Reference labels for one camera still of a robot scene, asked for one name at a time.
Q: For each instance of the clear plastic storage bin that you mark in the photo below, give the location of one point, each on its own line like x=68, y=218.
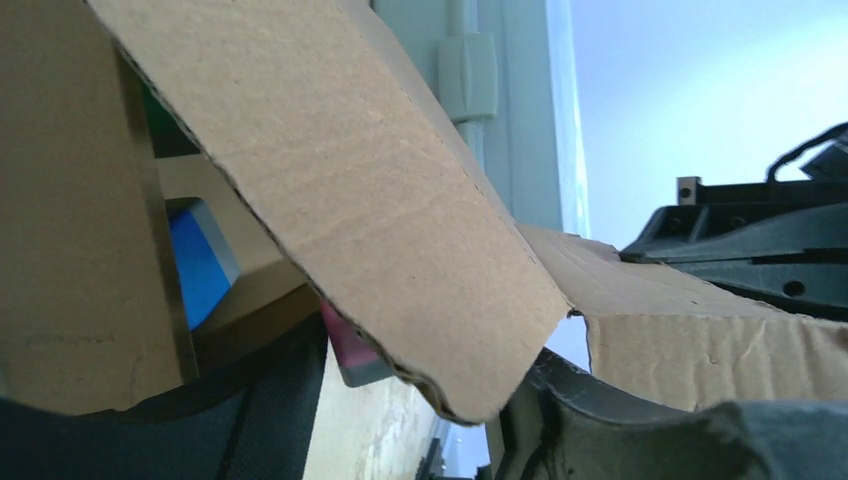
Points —
x=504, y=73

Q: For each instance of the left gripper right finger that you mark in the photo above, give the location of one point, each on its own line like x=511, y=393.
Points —
x=563, y=423

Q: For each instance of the blue and grey small block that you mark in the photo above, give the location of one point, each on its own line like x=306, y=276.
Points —
x=206, y=264

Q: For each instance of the brown cardboard box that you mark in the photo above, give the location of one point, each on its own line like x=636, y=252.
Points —
x=323, y=130

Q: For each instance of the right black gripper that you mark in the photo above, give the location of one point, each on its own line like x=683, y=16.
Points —
x=716, y=227

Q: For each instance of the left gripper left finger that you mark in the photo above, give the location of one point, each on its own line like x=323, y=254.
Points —
x=252, y=419

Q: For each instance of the pink and green small block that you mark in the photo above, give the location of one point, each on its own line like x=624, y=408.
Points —
x=359, y=364

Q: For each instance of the green and grey small block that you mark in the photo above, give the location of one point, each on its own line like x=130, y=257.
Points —
x=168, y=140

